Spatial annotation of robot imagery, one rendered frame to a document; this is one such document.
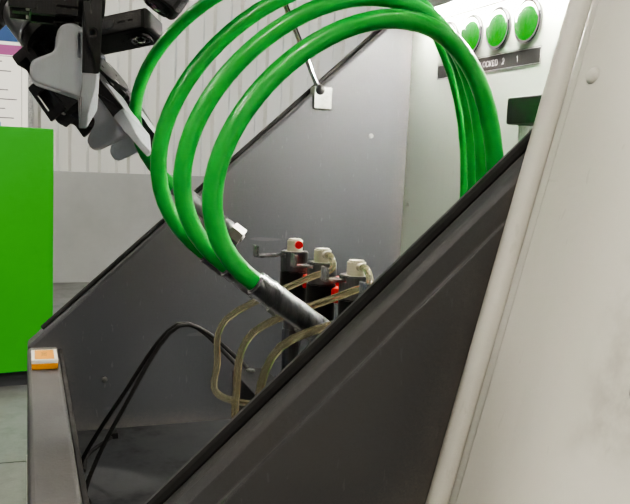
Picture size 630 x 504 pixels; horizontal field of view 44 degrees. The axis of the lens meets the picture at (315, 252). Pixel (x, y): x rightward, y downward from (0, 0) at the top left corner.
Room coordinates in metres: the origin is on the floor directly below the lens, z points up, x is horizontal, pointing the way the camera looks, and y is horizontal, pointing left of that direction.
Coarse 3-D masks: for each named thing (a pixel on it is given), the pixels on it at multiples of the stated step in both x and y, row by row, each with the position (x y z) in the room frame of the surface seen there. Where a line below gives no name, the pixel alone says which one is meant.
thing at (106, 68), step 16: (32, 32) 0.91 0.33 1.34; (48, 32) 0.92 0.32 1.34; (32, 48) 0.92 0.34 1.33; (48, 48) 0.93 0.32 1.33; (112, 80) 0.89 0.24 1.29; (48, 96) 0.89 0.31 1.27; (64, 96) 0.88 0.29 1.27; (48, 112) 0.88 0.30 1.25; (64, 112) 0.87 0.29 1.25; (80, 128) 0.94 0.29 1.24
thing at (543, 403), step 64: (576, 0) 0.47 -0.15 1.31; (576, 64) 0.46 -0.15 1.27; (576, 128) 0.43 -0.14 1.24; (576, 192) 0.42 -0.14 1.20; (512, 256) 0.46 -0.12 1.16; (576, 256) 0.40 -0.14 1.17; (512, 320) 0.43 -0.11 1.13; (576, 320) 0.38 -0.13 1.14; (512, 384) 0.41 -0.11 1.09; (576, 384) 0.37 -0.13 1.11; (448, 448) 0.45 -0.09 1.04; (512, 448) 0.40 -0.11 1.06; (576, 448) 0.36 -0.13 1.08
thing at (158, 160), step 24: (264, 0) 0.69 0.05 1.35; (288, 0) 0.70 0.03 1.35; (240, 24) 0.68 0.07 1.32; (216, 48) 0.68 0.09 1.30; (192, 72) 0.67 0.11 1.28; (456, 72) 0.76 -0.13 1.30; (168, 96) 0.67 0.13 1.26; (168, 120) 0.66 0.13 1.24; (168, 144) 0.67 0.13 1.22; (168, 192) 0.66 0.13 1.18; (168, 216) 0.66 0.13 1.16
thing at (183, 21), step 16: (208, 0) 0.87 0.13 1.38; (192, 16) 0.87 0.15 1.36; (176, 32) 0.87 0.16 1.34; (160, 48) 0.87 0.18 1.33; (144, 64) 0.87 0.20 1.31; (448, 64) 0.86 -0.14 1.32; (144, 80) 0.87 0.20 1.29; (448, 80) 0.87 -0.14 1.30; (464, 128) 0.86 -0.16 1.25; (464, 144) 0.86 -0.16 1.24; (144, 160) 0.87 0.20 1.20; (464, 160) 0.86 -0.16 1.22; (464, 176) 0.86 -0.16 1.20; (464, 192) 0.86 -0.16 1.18
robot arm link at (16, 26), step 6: (6, 6) 0.92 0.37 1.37; (6, 12) 0.93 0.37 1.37; (6, 18) 0.93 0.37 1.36; (6, 24) 0.94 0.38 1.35; (12, 24) 0.92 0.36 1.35; (18, 24) 0.92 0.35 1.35; (24, 24) 0.91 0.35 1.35; (12, 30) 0.93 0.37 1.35; (18, 30) 0.92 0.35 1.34; (24, 30) 0.92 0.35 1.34; (18, 36) 0.92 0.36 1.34
